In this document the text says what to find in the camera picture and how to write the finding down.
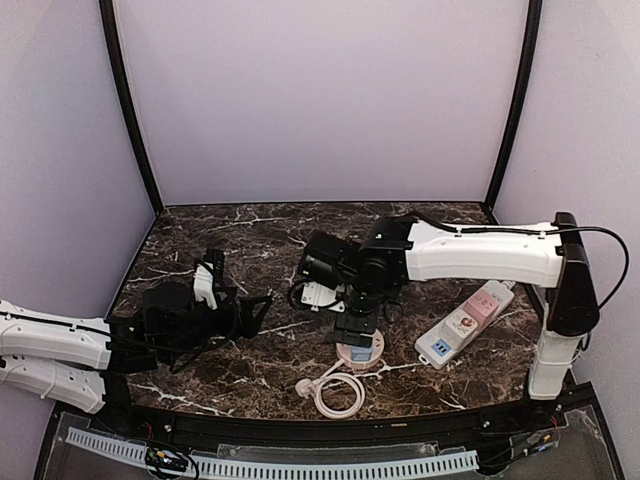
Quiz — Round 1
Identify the pink round power socket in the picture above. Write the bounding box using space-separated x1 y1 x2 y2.
336 330 385 371

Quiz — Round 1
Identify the white multicolour power strip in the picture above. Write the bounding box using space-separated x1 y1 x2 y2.
414 280 515 370

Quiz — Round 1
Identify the white plug adapter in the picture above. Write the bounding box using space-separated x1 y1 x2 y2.
440 310 479 349

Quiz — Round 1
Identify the pink cube socket adapter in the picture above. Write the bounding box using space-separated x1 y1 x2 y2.
463 290 500 327

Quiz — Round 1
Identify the blue plug adapter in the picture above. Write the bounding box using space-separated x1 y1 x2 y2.
350 346 373 363

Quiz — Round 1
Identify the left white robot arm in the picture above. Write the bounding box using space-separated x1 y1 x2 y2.
1 282 273 414

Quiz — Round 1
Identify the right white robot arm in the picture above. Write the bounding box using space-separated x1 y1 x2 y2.
288 212 604 401

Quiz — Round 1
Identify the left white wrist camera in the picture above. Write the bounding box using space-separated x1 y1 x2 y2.
193 248 225 310

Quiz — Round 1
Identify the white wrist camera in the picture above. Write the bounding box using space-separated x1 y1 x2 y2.
193 248 225 310
287 279 345 313

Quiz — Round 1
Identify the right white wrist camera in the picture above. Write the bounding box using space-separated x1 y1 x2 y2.
287 279 345 313

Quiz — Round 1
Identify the pink coiled cable with plug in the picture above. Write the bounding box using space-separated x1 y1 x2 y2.
294 360 365 420

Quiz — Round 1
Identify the black front rail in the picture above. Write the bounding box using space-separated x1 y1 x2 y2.
133 401 554 449

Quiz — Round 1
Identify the white slotted cable duct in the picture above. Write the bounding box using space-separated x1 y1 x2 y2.
65 427 479 479

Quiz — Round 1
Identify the left black frame post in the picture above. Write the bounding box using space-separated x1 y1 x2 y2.
98 0 164 216

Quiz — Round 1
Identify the black frame post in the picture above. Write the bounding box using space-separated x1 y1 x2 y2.
98 0 164 216
483 0 543 214

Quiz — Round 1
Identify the right black frame post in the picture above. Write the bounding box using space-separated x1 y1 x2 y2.
483 0 543 214

